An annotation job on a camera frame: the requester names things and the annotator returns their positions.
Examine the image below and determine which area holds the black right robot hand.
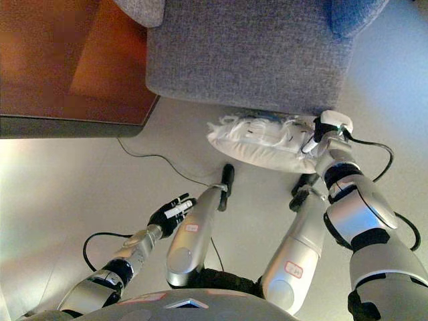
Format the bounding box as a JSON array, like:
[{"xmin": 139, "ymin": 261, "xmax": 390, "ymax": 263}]
[{"xmin": 302, "ymin": 110, "xmax": 354, "ymax": 155}]

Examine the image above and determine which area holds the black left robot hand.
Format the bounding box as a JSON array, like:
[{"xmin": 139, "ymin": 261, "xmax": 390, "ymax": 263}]
[{"xmin": 148, "ymin": 193, "xmax": 198, "ymax": 235}]

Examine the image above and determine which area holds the white ruffled pillow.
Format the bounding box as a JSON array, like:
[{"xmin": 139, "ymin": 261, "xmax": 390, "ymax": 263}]
[{"xmin": 206, "ymin": 113, "xmax": 319, "ymax": 175}]

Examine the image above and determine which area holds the silver left robot leg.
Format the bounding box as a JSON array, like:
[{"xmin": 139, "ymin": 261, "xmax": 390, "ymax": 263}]
[{"xmin": 165, "ymin": 163, "xmax": 235, "ymax": 289}]

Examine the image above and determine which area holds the silver robot leg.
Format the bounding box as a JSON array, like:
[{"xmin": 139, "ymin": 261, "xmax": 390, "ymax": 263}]
[
  {"xmin": 165, "ymin": 163, "xmax": 235, "ymax": 289},
  {"xmin": 260, "ymin": 173, "xmax": 328, "ymax": 316}
]

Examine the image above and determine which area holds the grey robot torso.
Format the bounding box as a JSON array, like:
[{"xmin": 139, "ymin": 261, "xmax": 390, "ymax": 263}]
[{"xmin": 19, "ymin": 289, "xmax": 304, "ymax": 321}]

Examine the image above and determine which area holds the grey fabric armchair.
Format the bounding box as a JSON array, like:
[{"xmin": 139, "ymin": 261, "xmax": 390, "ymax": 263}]
[{"xmin": 112, "ymin": 0, "xmax": 391, "ymax": 116}]

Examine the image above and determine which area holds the silver right robot leg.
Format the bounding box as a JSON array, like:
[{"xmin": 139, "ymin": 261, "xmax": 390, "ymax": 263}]
[{"xmin": 260, "ymin": 173, "xmax": 328, "ymax": 316}]

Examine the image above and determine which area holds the brown wooden cabinet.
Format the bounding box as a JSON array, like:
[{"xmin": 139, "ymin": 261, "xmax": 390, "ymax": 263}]
[{"xmin": 0, "ymin": 0, "xmax": 162, "ymax": 140}]

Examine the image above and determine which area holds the thin black floor cable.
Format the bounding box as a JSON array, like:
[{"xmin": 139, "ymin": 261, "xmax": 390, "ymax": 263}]
[{"xmin": 116, "ymin": 137, "xmax": 224, "ymax": 272}]

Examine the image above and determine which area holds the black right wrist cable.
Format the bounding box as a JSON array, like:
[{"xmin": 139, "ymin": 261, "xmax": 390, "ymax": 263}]
[{"xmin": 346, "ymin": 136, "xmax": 421, "ymax": 252}]

